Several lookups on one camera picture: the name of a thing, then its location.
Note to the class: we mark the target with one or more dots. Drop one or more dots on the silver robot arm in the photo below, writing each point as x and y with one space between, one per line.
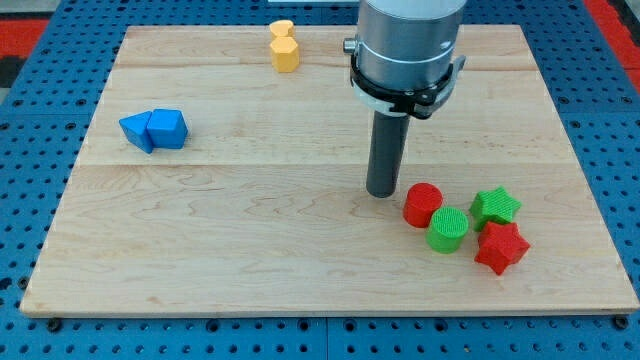
401 56

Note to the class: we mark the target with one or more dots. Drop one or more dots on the blue cube block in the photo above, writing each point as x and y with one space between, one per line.
167 128

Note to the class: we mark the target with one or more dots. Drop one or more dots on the blue triangle block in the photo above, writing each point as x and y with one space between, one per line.
134 128

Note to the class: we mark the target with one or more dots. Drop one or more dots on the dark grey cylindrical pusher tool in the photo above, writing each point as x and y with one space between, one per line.
386 150

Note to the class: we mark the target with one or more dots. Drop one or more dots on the red cylinder block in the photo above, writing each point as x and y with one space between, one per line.
422 200

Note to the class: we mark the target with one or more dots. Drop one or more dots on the wooden board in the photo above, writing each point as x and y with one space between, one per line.
264 211

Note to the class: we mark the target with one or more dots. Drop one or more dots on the yellow hexagon block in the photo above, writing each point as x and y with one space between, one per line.
285 56

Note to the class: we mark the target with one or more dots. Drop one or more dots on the green cylinder block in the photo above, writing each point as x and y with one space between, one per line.
446 230

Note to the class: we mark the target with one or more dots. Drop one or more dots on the yellow heart block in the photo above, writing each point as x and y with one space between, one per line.
282 28

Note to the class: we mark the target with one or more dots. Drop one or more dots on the green star block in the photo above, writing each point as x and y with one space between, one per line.
497 206

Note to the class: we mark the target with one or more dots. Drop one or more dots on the red star block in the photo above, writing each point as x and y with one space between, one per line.
500 246

